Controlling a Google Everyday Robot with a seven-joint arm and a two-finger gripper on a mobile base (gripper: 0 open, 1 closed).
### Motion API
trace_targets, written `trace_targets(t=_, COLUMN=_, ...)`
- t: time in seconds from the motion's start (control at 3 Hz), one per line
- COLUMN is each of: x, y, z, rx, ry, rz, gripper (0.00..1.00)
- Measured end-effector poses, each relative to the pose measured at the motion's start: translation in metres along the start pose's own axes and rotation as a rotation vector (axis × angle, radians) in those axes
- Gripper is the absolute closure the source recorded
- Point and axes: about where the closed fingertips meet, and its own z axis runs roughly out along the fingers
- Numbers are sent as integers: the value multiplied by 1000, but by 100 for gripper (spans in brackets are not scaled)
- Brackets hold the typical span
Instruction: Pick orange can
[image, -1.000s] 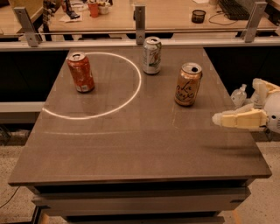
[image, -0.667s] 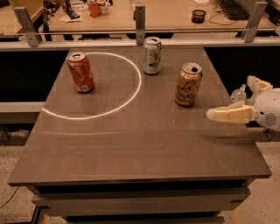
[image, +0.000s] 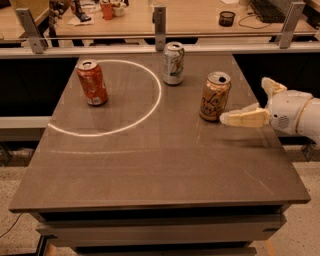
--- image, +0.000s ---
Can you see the horizontal metal rail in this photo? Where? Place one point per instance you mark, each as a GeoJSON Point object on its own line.
{"type": "Point", "coordinates": [58, 52]}

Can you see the metal rail bracket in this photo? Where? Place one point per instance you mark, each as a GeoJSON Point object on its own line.
{"type": "Point", "coordinates": [159, 16]}
{"type": "Point", "coordinates": [284, 38]}
{"type": "Point", "coordinates": [37, 43]}

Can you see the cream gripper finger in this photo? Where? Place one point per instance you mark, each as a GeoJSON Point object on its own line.
{"type": "Point", "coordinates": [252, 116]}
{"type": "Point", "coordinates": [271, 87]}

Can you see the left metal rail bracket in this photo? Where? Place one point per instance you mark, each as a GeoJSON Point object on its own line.
{"type": "Point", "coordinates": [37, 43]}

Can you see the white green soda can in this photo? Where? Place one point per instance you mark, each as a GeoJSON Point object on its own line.
{"type": "Point", "coordinates": [173, 64]}

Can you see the orange LaCroix can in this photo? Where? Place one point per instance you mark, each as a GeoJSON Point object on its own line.
{"type": "Point", "coordinates": [215, 95]}

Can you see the right metal rail bracket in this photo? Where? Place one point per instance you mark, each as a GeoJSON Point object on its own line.
{"type": "Point", "coordinates": [284, 38]}

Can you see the red cup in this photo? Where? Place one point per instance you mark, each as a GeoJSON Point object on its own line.
{"type": "Point", "coordinates": [106, 10]}

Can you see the middle metal rail bracket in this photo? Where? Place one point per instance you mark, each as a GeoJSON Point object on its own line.
{"type": "Point", "coordinates": [159, 16]}

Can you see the red orange soda can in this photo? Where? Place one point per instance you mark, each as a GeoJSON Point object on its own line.
{"type": "Point", "coordinates": [91, 78]}

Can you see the black mesh cup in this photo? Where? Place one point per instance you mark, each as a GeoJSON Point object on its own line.
{"type": "Point", "coordinates": [226, 18]}

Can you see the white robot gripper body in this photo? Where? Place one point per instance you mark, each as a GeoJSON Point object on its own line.
{"type": "Point", "coordinates": [286, 109]}

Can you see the black keyboard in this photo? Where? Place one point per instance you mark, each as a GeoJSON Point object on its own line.
{"type": "Point", "coordinates": [267, 12]}

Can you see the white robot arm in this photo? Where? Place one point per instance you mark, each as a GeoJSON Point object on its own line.
{"type": "Point", "coordinates": [309, 120]}

